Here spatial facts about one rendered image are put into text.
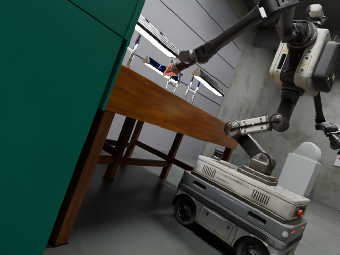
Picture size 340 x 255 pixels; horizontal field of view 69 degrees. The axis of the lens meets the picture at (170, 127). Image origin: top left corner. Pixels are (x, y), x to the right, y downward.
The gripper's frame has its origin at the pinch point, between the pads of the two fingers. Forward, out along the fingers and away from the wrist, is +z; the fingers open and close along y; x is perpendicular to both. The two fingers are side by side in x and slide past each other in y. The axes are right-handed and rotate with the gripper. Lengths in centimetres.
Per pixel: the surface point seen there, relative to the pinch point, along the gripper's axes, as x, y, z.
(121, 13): 9, 58, -18
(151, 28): -27.0, 6.6, -2.3
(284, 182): 70, -565, 32
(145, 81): 17.9, 30.3, -5.0
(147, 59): -62, -62, 43
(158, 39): -24.1, -0.8, -1.5
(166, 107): 22.7, 7.9, -0.5
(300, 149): 4, -569, -28
